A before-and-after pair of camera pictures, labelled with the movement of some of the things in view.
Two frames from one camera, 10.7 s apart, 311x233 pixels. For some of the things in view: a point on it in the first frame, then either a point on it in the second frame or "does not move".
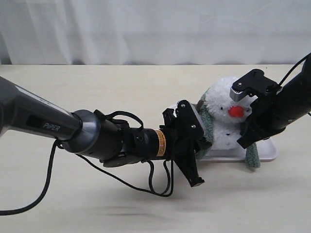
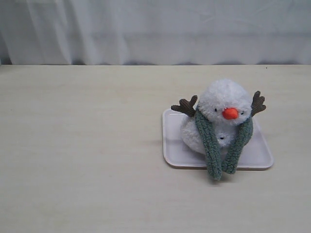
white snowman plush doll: x=228 y=115 does not move
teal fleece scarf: x=251 y=157 to x=215 y=167
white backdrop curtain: x=154 y=32 does not move
